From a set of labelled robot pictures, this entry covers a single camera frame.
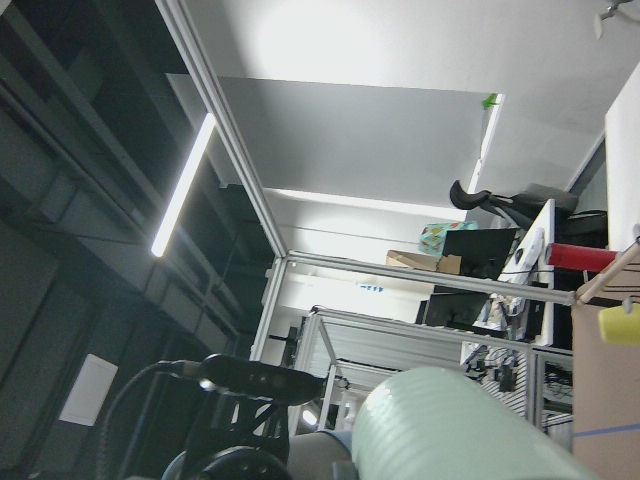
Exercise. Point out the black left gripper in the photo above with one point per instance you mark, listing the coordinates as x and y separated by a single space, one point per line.
242 432

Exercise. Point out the light green cup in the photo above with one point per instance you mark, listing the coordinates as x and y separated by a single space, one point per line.
435 423

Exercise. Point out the yellow cup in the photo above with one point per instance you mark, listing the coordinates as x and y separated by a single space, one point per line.
620 325

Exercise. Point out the red cylinder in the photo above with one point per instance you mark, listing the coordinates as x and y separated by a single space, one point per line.
578 258

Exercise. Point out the metal stand with green clip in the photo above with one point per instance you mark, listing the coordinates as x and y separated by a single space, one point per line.
492 106

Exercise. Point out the wooden rack handle rod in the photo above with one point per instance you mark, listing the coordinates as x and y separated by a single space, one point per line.
625 262

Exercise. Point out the aluminium frame post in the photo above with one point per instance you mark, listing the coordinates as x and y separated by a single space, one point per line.
183 32

